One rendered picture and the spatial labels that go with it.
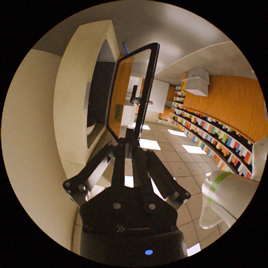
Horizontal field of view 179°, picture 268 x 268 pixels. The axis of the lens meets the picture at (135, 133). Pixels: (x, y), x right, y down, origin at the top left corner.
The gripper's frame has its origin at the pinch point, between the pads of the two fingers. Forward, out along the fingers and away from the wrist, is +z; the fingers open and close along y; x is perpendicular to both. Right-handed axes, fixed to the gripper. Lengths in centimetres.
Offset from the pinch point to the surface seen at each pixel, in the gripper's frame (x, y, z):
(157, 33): 33.3, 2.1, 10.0
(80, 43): 22.7, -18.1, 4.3
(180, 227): -136, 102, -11
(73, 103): 5.1, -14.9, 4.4
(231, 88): 95, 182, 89
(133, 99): 7.5, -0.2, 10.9
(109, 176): -19.1, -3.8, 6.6
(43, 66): 25, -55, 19
